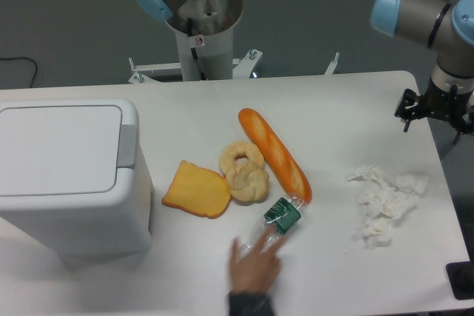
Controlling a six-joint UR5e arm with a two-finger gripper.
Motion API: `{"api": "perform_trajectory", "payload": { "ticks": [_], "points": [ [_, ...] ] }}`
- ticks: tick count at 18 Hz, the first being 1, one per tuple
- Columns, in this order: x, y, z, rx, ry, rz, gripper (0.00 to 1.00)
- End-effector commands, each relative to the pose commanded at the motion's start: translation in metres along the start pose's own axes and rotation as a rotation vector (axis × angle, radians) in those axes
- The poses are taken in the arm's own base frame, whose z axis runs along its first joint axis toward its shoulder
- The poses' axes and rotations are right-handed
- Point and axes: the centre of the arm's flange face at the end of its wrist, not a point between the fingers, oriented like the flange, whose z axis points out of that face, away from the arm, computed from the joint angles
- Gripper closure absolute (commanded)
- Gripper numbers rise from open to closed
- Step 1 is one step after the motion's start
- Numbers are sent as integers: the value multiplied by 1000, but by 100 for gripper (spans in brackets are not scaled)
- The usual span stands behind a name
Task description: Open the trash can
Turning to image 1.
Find dark sleeved forearm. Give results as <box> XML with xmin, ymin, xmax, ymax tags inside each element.
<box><xmin>228</xmin><ymin>292</ymin><xmax>275</xmax><ymax>316</ymax></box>

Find black device at table edge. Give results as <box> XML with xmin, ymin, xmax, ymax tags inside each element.
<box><xmin>446</xmin><ymin>261</ymin><xmax>473</xmax><ymax>300</ymax></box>

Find black cable on floor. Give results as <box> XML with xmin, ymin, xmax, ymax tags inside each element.
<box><xmin>0</xmin><ymin>56</ymin><xmax>39</xmax><ymax>89</ymax></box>

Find orange toast slice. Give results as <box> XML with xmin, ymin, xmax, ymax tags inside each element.
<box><xmin>161</xmin><ymin>161</ymin><xmax>230</xmax><ymax>219</ymax></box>

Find crumpled white tissue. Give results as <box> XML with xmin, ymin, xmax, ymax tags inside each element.
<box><xmin>346</xmin><ymin>165</ymin><xmax>428</xmax><ymax>249</ymax></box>

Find right robot arm blue caps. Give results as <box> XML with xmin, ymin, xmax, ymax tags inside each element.
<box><xmin>370</xmin><ymin>0</ymin><xmax>473</xmax><ymax>138</ymax></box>

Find bare human hand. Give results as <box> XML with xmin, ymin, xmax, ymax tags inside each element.
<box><xmin>228</xmin><ymin>226</ymin><xmax>287</xmax><ymax>295</ymax></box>

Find orange baguette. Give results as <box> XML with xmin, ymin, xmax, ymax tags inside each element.
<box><xmin>238</xmin><ymin>108</ymin><xmax>313</xmax><ymax>204</ymax></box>

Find white plastic trash can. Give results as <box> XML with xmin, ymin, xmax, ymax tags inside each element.
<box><xmin>1</xmin><ymin>98</ymin><xmax>153</xmax><ymax>255</ymax></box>

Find clear bottle green label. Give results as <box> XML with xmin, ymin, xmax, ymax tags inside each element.
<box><xmin>239</xmin><ymin>195</ymin><xmax>308</xmax><ymax>258</ymax></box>

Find beige twisted bread roll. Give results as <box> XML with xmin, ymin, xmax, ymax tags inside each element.
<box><xmin>226</xmin><ymin>161</ymin><xmax>270</xmax><ymax>204</ymax></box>

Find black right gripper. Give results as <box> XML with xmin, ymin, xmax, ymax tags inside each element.
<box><xmin>395</xmin><ymin>78</ymin><xmax>473</xmax><ymax>145</ymax></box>

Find beige ring bread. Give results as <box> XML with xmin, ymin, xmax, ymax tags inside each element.
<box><xmin>218</xmin><ymin>141</ymin><xmax>265</xmax><ymax>175</ymax></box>

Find grey trash can push button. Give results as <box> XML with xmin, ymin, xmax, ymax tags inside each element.
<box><xmin>117</xmin><ymin>124</ymin><xmax>138</xmax><ymax>169</ymax></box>

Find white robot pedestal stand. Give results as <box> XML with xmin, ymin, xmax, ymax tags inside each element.
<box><xmin>127</xmin><ymin>16</ymin><xmax>341</xmax><ymax>84</ymax></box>

